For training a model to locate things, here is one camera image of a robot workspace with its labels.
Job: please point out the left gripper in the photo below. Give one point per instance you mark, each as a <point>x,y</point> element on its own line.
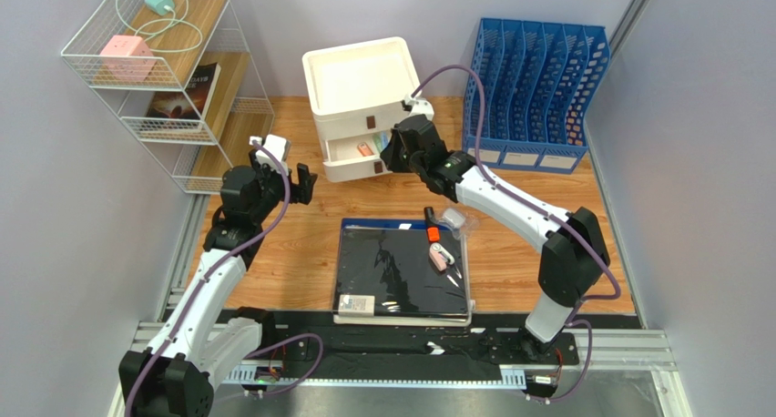
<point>302,191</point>

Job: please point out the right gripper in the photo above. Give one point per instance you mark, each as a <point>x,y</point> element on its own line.
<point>399,151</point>

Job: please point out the green highlighter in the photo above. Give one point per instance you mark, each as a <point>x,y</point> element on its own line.
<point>378,142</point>

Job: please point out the white drawer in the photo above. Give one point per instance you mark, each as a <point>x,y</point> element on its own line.
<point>343,162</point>

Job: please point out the white three drawer organizer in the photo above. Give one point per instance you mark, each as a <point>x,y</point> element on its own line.
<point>359,88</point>

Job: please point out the orange black highlighter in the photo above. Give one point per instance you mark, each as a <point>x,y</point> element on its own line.
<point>431,227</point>

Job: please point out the clear plastic bag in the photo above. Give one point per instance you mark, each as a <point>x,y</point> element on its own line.
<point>459,223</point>

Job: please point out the pink correction tape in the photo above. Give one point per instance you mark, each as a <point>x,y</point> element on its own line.
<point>440,257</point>

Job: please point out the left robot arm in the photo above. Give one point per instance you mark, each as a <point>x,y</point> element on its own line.
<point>182,366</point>

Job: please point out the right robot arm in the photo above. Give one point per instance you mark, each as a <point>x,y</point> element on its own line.
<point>573,254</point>

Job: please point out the blue folder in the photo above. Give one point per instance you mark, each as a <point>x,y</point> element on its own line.
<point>415,224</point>

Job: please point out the dark cover book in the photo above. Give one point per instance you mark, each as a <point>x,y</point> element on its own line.
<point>184,111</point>

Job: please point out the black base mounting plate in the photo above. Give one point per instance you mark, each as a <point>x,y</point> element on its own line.
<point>330,351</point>

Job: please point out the blue file organizer rack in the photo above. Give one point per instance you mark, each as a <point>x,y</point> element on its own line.
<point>539,80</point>

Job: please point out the pink cube power socket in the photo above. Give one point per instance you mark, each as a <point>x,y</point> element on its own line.
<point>128,58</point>

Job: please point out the mint green charger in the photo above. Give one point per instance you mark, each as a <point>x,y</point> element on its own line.
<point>160,7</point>

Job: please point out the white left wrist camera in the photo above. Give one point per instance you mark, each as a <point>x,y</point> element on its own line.
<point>267,150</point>

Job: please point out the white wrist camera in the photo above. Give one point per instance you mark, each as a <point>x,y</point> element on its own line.
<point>418,106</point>
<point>267,150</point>

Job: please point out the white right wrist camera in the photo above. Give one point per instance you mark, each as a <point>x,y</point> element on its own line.
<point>418,106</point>

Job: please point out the white wire shelf rack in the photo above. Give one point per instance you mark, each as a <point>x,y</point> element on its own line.
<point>180,78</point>

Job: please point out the aluminium frame rail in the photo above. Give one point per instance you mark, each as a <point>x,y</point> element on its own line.
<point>628,370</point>

